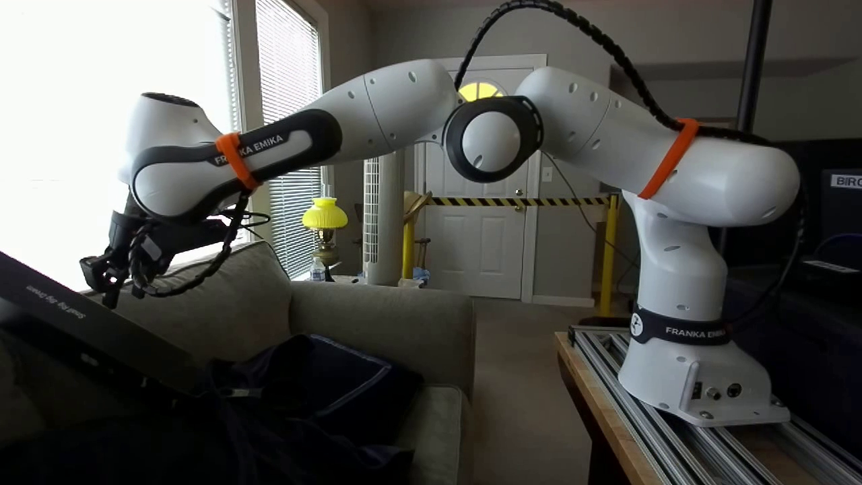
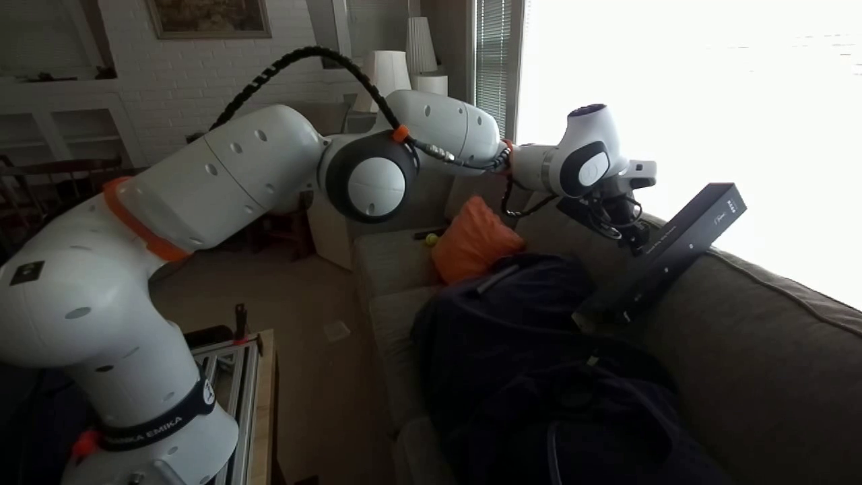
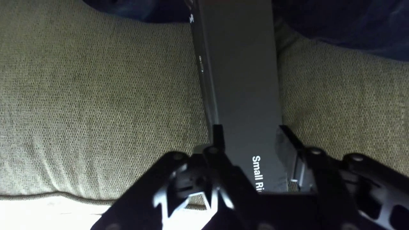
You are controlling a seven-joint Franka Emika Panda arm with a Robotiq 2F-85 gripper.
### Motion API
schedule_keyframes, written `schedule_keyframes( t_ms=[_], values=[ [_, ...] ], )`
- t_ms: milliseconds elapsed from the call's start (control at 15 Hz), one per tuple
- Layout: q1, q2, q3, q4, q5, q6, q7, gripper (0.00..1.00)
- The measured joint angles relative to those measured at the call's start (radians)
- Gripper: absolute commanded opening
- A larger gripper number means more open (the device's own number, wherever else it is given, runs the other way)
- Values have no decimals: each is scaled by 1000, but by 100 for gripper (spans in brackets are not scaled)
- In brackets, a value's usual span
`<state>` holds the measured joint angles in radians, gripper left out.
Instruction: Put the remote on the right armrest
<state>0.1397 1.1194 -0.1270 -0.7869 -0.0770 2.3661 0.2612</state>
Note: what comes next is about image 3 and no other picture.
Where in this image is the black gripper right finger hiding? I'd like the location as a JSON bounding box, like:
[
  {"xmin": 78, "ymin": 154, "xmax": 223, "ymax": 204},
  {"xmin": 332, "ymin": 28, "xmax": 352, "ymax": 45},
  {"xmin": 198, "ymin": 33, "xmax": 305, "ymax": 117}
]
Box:
[{"xmin": 273, "ymin": 123, "xmax": 409, "ymax": 230}]

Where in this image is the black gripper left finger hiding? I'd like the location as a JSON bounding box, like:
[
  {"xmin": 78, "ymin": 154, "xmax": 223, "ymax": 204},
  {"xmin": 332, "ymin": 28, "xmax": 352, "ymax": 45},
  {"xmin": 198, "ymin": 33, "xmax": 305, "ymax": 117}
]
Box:
[{"xmin": 90, "ymin": 122, "xmax": 256, "ymax": 230}]

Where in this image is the long dark grey remote box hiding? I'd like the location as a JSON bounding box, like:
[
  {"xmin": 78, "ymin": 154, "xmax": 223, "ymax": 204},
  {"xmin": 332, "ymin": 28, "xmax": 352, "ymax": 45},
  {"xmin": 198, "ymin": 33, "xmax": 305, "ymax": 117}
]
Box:
[{"xmin": 184, "ymin": 0, "xmax": 291, "ymax": 195}]

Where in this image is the dark blue fabric bag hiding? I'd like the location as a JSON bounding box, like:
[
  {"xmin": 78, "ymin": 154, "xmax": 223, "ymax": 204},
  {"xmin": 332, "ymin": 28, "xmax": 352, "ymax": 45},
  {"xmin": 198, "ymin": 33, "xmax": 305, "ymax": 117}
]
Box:
[{"xmin": 81, "ymin": 0, "xmax": 409, "ymax": 61}]

